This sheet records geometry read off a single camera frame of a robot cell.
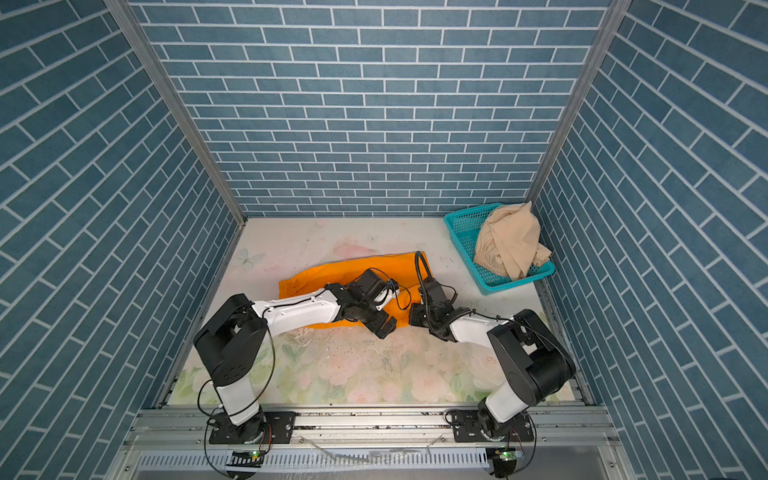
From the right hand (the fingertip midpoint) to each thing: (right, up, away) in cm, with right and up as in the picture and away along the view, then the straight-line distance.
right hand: (408, 310), depth 94 cm
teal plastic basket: (+23, +28, +21) cm, 42 cm away
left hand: (-7, -2, -4) cm, 8 cm away
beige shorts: (+34, +22, +5) cm, 41 cm away
